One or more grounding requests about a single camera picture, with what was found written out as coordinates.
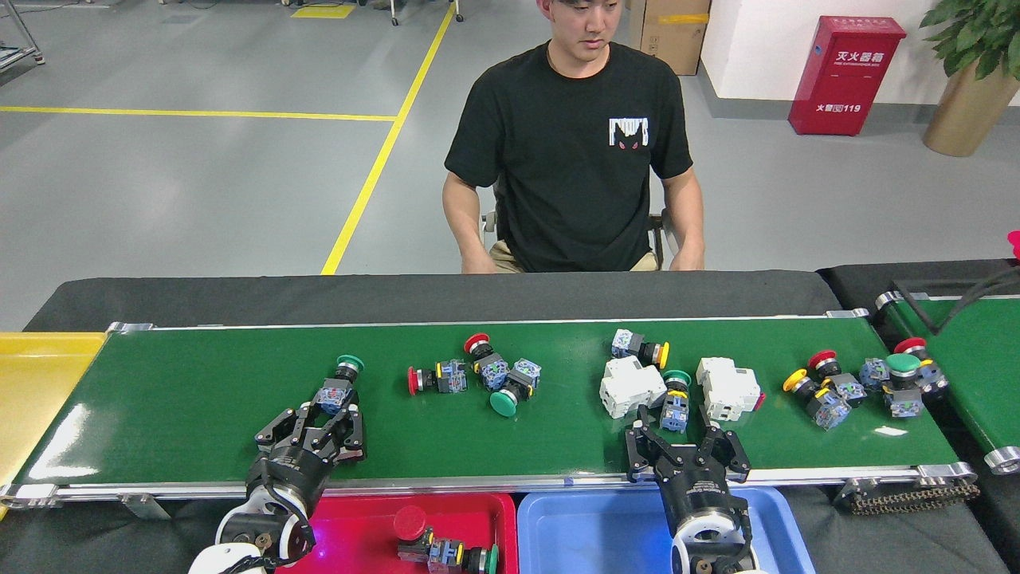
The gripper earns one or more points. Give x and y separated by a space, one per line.
697 486
291 466

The green push button switch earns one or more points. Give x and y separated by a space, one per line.
903 363
676 410
446 552
350 363
504 403

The white circuit breaker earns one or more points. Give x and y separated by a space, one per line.
727 389
629 387

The yellow push button switch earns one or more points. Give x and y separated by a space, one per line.
625 343
794 380

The person's right forearm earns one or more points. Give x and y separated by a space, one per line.
466 223

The person's left forearm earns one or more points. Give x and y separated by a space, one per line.
687 211

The red plastic tray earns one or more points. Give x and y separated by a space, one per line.
358 526

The blue plastic tray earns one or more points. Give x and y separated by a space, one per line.
582 534

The long green conveyor belt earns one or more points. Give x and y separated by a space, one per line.
159 399

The yellow plastic tray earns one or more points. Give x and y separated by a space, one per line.
32 391

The green conveyor with black guide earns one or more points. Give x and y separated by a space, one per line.
980 391

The person's left hand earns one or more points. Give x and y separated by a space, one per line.
688 257

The person's right hand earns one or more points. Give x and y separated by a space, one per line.
480 265

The large black table cover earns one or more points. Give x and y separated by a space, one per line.
239 299

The small black table cover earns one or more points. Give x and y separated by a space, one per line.
853 279

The grey office chair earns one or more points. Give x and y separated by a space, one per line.
488 231

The person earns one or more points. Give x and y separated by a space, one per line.
566 159

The red plastic bin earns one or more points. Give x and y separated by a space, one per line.
1015 243

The red fire extinguisher cabinet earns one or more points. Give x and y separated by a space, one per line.
845 80

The cardboard box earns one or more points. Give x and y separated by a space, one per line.
673 40

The gold plant pot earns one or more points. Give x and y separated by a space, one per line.
960 119

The white wheeled stand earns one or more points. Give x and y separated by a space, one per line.
459 15

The metal rack cart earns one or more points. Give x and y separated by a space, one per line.
9 52

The green leafy plant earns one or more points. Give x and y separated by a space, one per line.
980 32

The black triangular guide bracket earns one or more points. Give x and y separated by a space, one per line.
945 328

